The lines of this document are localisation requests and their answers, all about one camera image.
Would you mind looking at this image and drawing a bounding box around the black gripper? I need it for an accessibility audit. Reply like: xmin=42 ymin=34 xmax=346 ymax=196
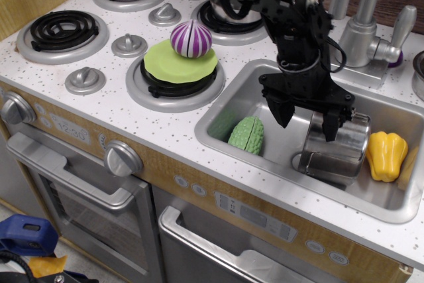
xmin=258 ymin=51 xmax=354 ymax=142

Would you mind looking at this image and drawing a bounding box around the steel pot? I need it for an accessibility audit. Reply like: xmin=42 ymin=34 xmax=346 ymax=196
xmin=297 ymin=112 xmax=371 ymax=186
xmin=411 ymin=51 xmax=424 ymax=101

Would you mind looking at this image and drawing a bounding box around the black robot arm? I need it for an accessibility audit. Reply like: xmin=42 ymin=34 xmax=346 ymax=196
xmin=219 ymin=0 xmax=354 ymax=142

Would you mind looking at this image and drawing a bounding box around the silver toy sink basin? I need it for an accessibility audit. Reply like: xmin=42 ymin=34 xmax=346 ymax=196
xmin=195 ymin=60 xmax=423 ymax=223

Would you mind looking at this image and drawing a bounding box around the green toy bitter melon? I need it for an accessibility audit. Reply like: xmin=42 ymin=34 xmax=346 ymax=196
xmin=227 ymin=116 xmax=264 ymax=155

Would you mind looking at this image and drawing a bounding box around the silver toy faucet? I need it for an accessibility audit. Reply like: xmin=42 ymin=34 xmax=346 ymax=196
xmin=329 ymin=0 xmax=388 ymax=89

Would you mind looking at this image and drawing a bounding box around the yellow toy bell pepper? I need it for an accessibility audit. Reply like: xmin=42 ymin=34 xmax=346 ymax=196
xmin=366 ymin=131 xmax=409 ymax=183

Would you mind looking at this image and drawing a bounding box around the purple toy behind faucet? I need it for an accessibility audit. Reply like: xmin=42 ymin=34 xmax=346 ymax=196
xmin=388 ymin=48 xmax=403 ymax=68

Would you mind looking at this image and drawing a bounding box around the steel saucepan on burner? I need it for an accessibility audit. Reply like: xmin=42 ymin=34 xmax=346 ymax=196
xmin=208 ymin=0 xmax=261 ymax=25

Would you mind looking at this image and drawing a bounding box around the purple white toy onion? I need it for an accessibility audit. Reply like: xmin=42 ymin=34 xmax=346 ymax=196
xmin=170 ymin=19 xmax=213 ymax=58

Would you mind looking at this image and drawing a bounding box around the front right black burner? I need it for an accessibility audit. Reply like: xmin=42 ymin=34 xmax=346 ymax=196
xmin=125 ymin=58 xmax=225 ymax=113

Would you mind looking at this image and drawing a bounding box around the light green plate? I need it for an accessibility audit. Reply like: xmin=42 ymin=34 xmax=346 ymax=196
xmin=143 ymin=40 xmax=218 ymax=84

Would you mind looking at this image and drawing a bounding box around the silver dishwasher door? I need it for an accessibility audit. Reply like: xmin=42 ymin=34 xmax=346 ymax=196
xmin=158 ymin=206 xmax=339 ymax=282

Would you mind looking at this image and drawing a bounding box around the silver stove knob upper middle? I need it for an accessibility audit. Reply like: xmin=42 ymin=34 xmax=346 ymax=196
xmin=148 ymin=3 xmax=182 ymax=27

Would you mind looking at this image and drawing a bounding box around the silver stove knob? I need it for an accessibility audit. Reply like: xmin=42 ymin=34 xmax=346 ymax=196
xmin=111 ymin=33 xmax=148 ymax=58
xmin=65 ymin=67 xmax=106 ymax=95
xmin=148 ymin=3 xmax=182 ymax=27

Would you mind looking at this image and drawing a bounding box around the silver stove knob lower middle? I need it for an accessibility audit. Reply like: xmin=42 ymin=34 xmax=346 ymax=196
xmin=111 ymin=33 xmax=148 ymax=58

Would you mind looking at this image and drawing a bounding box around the silver oven dial right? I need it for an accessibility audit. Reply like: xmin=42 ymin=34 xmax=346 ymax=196
xmin=103 ymin=140 xmax=143 ymax=177

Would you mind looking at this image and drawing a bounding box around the silver oven dial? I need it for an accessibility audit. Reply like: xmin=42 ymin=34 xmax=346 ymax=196
xmin=103 ymin=140 xmax=143 ymax=177
xmin=1 ymin=91 xmax=37 ymax=125

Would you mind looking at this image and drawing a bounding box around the silver oven door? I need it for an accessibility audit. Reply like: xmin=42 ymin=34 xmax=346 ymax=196
xmin=7 ymin=133 xmax=164 ymax=282

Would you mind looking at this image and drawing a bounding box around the silver stove knob front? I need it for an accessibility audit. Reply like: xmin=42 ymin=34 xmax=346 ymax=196
xmin=65 ymin=67 xmax=106 ymax=95

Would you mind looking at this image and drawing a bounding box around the front left black burner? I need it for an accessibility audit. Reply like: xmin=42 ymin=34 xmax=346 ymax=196
xmin=16 ymin=10 xmax=109 ymax=65

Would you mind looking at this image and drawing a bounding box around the silver oven dial left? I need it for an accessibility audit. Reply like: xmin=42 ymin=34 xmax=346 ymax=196
xmin=1 ymin=91 xmax=37 ymax=125

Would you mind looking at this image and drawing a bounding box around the yellow cloth on floor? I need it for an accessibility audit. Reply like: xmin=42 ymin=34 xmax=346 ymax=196
xmin=28 ymin=255 xmax=68 ymax=278

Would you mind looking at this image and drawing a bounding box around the blue clamp tool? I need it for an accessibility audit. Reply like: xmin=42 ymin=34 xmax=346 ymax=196
xmin=1 ymin=214 xmax=59 ymax=256

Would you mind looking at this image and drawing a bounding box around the silver faucet lever handle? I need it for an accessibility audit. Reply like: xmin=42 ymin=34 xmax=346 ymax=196
xmin=367 ymin=5 xmax=417 ymax=62

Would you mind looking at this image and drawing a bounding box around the black cable on floor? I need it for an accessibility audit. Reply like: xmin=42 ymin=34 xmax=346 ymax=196
xmin=0 ymin=250 xmax=37 ymax=283

